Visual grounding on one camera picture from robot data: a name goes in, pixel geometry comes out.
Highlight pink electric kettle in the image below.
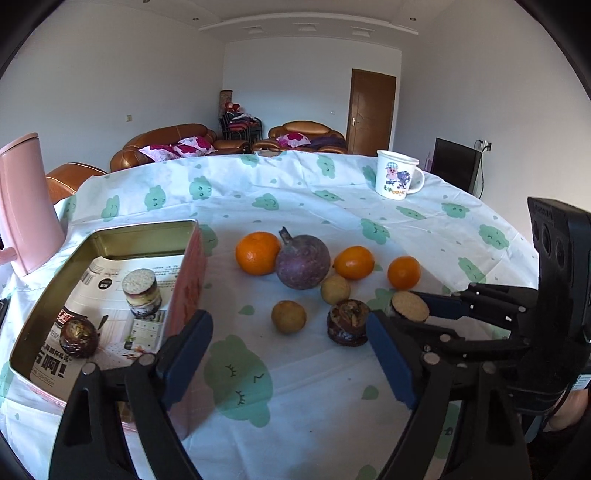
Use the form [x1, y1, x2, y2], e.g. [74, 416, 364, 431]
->
[0, 133, 65, 278]

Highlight pink metal tin box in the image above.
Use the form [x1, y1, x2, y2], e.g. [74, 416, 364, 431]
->
[9, 219, 206, 407]

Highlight pink floral cushion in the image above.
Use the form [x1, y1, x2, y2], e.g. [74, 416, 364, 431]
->
[139, 136, 216, 163]

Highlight printed paper in tin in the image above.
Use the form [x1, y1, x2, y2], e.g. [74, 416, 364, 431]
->
[29, 255, 183, 401]

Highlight orange tangerine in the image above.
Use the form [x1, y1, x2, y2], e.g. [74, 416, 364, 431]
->
[235, 231, 281, 276]
[332, 246, 375, 280]
[387, 256, 422, 290]

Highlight purple passion fruit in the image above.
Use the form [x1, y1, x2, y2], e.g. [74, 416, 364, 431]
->
[274, 227, 331, 290]

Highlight dark brown water chestnut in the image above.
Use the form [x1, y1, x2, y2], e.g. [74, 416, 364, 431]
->
[59, 317, 99, 358]

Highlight brown leather long sofa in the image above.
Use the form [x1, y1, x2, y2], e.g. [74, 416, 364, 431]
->
[110, 123, 250, 172]

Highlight brown leather chaise lounge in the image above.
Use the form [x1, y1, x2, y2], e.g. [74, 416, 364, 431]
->
[46, 163, 106, 204]

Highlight small brown longan fruit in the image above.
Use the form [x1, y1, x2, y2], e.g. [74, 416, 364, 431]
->
[271, 300, 308, 334]

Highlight white cloud pattern tablecloth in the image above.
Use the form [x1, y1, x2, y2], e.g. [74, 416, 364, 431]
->
[1, 153, 538, 479]

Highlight brown wooden door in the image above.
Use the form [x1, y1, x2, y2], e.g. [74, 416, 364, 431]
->
[346, 69, 397, 156]

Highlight stacked chairs with clutter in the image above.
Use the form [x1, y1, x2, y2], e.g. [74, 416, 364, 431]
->
[218, 90, 263, 143]

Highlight black television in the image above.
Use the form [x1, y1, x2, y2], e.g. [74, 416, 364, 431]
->
[430, 138, 482, 194]

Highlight person's right hand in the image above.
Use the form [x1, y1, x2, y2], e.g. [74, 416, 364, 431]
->
[546, 389, 589, 431]

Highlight brown leather armchair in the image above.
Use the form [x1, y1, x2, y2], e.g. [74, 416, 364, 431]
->
[252, 120, 348, 154]

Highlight cut water chestnut white top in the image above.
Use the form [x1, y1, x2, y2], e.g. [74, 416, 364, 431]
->
[121, 268, 162, 318]

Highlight white cartoon mug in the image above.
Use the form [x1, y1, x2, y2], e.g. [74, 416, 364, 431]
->
[375, 150, 426, 200]

